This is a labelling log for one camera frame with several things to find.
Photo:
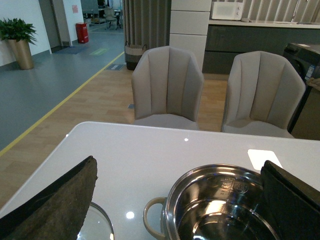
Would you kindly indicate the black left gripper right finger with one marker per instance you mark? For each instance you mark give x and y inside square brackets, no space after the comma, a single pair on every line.
[293,204]

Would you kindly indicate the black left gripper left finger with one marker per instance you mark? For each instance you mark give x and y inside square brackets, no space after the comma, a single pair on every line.
[58,211]

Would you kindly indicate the glass pot lid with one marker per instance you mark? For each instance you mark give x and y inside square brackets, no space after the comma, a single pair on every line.
[97,225]

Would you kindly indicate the white electric cooking pot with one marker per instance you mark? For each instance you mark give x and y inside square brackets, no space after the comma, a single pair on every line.
[212,202]

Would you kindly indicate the right beige upholstered chair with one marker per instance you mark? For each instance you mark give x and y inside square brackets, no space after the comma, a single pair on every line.
[263,92]

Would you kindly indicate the beige upholstered chair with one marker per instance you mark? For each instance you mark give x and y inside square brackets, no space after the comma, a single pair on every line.
[263,92]
[167,85]

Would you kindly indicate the left beige upholstered chair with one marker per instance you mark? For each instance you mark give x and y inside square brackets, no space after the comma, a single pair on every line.
[167,85]

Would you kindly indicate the woven storage basket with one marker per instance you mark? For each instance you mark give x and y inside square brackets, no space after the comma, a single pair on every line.
[133,53]

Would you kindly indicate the dark kitchen counter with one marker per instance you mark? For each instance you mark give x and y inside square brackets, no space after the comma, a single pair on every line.
[224,42]

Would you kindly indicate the potted green plant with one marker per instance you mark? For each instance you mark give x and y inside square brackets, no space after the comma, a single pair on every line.
[19,35]

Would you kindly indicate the red cabinet box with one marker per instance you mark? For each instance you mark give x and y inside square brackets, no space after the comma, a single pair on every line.
[82,32]

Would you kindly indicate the white microwave oven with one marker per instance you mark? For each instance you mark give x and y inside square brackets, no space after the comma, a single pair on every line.
[226,10]

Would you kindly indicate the white drawer cabinet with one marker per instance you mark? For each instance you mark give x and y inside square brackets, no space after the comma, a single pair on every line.
[189,21]

